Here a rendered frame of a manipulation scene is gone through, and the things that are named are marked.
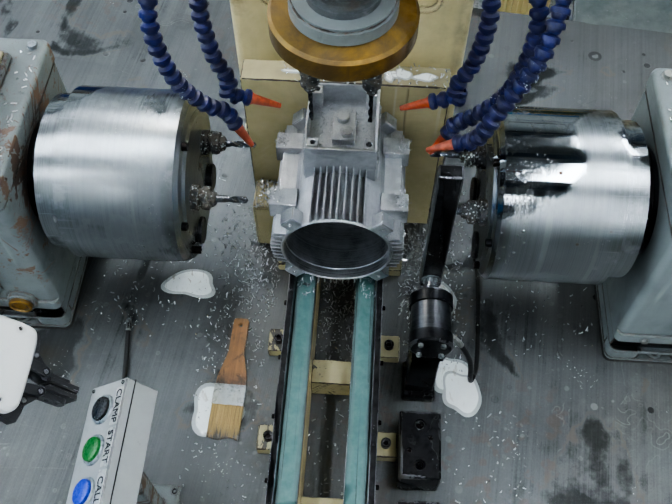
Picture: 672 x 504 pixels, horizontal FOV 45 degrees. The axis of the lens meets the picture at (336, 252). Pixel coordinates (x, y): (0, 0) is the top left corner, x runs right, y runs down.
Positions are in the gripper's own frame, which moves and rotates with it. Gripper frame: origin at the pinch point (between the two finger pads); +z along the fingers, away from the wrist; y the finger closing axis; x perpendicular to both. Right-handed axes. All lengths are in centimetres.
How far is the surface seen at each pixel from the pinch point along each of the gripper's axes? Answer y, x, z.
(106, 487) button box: -9.8, -3.5, 6.9
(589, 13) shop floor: 194, -14, 156
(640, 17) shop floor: 193, -27, 167
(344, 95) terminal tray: 47, -24, 19
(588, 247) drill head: 25, -48, 43
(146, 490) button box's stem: -5.5, 6.8, 20.1
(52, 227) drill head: 25.9, 10.4, -1.0
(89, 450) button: -5.4, -0.3, 5.8
